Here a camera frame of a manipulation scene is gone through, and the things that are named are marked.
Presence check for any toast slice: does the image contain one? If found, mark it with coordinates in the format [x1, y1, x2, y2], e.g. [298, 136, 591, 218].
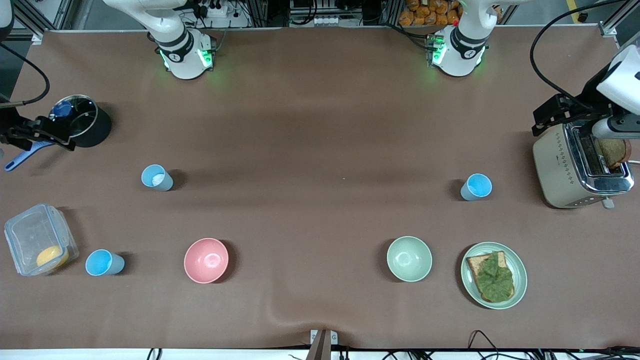
[466, 251, 516, 304]

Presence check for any thin black looped cable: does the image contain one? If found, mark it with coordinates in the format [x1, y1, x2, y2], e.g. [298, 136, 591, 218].
[467, 330, 501, 360]

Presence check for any pale green plate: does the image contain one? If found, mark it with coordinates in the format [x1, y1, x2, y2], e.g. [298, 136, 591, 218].
[460, 241, 528, 310]

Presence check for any pale green bowl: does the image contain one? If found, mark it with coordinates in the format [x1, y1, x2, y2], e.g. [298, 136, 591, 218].
[386, 236, 433, 283]

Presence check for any beige metal toaster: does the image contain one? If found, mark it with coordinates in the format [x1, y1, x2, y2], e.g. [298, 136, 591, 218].
[531, 122, 636, 210]

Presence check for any bag of orange buns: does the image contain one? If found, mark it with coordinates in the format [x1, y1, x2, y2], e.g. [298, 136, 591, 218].
[398, 0, 461, 27]

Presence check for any glass pot lid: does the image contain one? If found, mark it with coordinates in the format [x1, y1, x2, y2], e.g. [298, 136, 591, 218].
[50, 95, 97, 139]

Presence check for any brown bread slice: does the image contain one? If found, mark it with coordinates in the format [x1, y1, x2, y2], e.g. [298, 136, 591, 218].
[595, 137, 632, 170]

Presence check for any blue plastic spatula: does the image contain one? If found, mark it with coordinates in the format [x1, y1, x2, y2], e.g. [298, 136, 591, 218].
[4, 140, 54, 172]

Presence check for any pink bowl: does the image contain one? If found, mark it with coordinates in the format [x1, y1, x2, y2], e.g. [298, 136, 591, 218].
[183, 237, 230, 284]

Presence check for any blue plastic cup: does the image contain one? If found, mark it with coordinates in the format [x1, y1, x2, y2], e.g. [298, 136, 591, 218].
[85, 249, 126, 277]
[140, 164, 174, 192]
[460, 173, 493, 202]

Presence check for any yellow round food item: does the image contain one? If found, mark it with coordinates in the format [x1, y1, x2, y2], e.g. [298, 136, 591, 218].
[36, 245, 70, 271]

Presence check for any aluminium frame profile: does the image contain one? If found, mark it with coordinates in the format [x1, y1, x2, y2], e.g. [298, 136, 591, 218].
[310, 329, 339, 360]

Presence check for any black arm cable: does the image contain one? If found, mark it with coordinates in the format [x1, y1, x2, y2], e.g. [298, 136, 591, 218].
[529, 0, 628, 110]
[0, 42, 51, 107]

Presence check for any green lettuce leaf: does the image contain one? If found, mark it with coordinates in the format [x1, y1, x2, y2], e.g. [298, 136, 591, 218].
[472, 251, 515, 303]

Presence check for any thick black cable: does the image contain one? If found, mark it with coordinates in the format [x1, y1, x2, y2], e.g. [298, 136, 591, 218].
[385, 350, 437, 360]

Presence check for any clear plastic food container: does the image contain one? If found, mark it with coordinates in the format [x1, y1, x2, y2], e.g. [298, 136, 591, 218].
[4, 203, 80, 277]

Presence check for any black cooking pot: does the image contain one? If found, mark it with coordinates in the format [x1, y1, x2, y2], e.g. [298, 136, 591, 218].
[50, 95, 113, 148]

